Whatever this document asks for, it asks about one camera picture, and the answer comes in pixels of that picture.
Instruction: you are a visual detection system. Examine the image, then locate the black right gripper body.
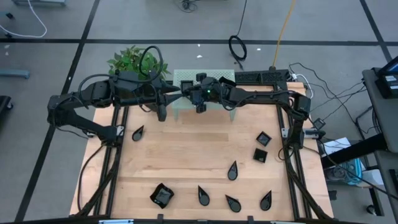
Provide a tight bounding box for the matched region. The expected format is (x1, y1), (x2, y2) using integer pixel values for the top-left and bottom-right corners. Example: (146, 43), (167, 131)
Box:
(191, 81), (231, 113)

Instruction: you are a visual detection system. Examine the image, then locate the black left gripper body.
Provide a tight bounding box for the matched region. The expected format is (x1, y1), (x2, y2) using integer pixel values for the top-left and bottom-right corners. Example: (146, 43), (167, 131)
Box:
(146, 80), (170, 122)

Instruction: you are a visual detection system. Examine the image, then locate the black teardrop mini plate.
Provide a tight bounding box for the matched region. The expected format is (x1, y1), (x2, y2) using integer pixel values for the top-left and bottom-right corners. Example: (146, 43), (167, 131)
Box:
(226, 160), (239, 181)
(224, 194), (243, 213)
(131, 124), (145, 142)
(197, 185), (211, 207)
(259, 189), (273, 212)

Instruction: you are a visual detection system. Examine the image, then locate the green perforated metal shelf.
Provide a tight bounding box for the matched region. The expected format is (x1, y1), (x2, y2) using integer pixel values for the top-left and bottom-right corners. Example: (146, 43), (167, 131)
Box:
(172, 68), (236, 121)

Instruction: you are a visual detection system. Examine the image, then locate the black perforated metal box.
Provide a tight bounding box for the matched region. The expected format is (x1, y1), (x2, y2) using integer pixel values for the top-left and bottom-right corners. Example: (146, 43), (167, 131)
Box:
(233, 68), (292, 85)

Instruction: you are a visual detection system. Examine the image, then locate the green potted plant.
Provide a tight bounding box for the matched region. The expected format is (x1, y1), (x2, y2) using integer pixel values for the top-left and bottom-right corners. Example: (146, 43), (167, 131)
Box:
(106, 45), (172, 113)

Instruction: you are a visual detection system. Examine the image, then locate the small black device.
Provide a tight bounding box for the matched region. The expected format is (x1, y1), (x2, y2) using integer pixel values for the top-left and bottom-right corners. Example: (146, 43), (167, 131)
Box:
(312, 117), (326, 131)

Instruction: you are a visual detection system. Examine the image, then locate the white paper sheet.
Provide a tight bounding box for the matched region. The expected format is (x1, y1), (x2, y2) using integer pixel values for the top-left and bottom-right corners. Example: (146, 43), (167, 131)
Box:
(322, 136), (352, 156)

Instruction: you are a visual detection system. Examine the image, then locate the grey desk foot bar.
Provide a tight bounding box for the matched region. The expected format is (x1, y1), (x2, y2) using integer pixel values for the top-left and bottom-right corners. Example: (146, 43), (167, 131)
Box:
(0, 69), (31, 80)
(11, 0), (67, 7)

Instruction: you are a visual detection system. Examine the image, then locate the black desk beam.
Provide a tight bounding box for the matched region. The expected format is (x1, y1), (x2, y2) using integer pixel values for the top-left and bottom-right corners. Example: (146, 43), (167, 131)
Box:
(320, 133), (388, 170)

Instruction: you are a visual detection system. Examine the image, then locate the grey side desk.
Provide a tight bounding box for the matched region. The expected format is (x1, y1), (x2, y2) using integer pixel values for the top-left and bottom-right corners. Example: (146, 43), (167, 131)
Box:
(361, 67), (398, 153)

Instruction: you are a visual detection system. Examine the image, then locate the white floor box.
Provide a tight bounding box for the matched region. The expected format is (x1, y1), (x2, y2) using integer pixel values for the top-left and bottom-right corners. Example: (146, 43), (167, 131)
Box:
(362, 169), (385, 187)

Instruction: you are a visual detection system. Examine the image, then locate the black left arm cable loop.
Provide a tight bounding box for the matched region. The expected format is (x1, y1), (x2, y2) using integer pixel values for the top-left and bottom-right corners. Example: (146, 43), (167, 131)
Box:
(138, 45), (164, 80)

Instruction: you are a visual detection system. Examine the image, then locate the black coiled floor cable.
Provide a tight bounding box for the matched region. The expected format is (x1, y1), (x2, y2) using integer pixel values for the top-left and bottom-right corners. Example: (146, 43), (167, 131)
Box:
(228, 0), (249, 70)

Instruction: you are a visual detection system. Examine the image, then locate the black floor cable bundle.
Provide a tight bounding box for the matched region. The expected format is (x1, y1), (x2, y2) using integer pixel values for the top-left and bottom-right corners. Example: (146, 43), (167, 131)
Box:
(177, 0), (196, 13)

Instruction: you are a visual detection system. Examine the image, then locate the yellow floor cable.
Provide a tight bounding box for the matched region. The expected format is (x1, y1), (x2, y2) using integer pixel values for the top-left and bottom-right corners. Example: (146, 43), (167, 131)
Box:
(272, 0), (296, 68)

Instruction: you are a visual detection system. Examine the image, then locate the white power cable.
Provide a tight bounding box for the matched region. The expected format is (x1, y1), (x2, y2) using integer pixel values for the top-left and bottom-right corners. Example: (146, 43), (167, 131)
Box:
(290, 73), (314, 102)

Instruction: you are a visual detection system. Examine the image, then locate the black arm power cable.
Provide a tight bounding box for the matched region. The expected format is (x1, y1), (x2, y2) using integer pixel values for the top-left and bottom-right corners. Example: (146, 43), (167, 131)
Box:
(76, 144), (106, 213)

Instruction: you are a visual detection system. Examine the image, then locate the black aluminium table frame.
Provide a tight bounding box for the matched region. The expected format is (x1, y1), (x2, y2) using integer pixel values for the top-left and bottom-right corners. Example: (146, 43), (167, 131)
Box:
(70, 70), (335, 224)

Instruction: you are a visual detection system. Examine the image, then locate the black thin floor cable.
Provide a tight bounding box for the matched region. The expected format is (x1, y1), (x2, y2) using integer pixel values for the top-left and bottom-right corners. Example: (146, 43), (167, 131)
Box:
(288, 62), (369, 124)

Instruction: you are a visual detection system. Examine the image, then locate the white floor cable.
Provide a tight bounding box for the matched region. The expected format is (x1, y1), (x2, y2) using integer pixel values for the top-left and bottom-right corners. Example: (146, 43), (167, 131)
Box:
(0, 0), (48, 39)

